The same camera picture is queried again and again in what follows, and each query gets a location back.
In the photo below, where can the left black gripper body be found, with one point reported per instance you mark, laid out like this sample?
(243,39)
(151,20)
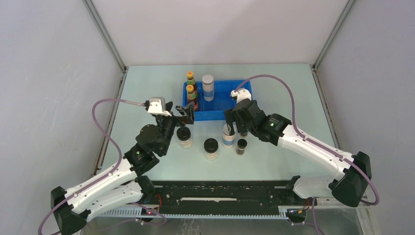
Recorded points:
(166,125)

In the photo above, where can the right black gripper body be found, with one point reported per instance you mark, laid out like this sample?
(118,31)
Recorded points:
(230,115)

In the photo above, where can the silver lid jar front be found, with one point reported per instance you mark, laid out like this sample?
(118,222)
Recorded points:
(228,140)

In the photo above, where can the silver lid jar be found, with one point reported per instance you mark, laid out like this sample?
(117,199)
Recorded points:
(208,87)
(228,140)

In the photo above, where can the red sauce bottle yellow cap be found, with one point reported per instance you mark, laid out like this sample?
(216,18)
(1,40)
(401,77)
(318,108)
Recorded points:
(192,96)

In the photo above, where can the red sauce bottle green label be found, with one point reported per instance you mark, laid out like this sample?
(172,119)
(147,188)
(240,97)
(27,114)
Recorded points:
(191,80)

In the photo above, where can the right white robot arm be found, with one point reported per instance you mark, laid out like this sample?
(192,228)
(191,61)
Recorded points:
(349,173)

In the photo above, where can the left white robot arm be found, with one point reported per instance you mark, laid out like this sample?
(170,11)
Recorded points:
(125,181)

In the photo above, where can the small dark bottle front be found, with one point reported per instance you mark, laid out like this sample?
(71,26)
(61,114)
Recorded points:
(241,146)

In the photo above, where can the black lid jar left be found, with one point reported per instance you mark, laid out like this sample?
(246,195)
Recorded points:
(184,136)

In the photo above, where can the black lid jar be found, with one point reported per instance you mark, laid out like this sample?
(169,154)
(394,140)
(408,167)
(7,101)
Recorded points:
(184,136)
(211,149)

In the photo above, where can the blue plastic bin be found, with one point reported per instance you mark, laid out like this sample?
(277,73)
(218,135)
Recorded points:
(214,110)

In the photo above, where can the black lid jar front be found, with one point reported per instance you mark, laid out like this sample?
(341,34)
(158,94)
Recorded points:
(211,149)

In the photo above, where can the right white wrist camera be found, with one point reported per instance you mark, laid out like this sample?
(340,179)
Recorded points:
(241,94)

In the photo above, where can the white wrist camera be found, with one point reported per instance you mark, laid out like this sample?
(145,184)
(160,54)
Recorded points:
(157,106)
(241,94)

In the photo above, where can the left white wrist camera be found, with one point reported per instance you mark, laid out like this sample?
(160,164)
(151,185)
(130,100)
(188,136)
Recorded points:
(157,106)

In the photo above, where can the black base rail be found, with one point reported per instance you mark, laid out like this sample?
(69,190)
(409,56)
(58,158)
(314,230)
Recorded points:
(215,196)

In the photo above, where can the white slotted cable duct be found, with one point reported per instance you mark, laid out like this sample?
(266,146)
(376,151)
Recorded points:
(239,213)

